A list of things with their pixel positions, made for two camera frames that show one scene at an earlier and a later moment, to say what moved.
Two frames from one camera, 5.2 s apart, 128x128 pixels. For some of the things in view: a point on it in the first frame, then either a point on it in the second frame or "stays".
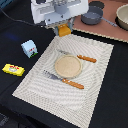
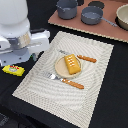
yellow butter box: (13, 69) stays
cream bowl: (121, 19) stays
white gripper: (58, 13) -> (21, 49)
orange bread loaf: (64, 30) -> (72, 64)
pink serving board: (104, 28) stays
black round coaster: (98, 4) stays
